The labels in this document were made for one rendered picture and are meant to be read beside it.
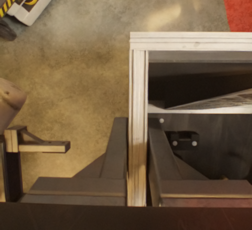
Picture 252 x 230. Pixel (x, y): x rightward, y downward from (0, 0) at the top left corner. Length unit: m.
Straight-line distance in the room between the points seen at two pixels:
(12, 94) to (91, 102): 0.69
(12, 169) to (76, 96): 0.79
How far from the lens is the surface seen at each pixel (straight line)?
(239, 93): 0.32
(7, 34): 1.18
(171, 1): 1.19
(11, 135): 0.35
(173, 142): 0.89
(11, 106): 0.47
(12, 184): 0.40
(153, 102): 0.90
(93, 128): 1.12
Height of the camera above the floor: 1.06
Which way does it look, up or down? 84 degrees down
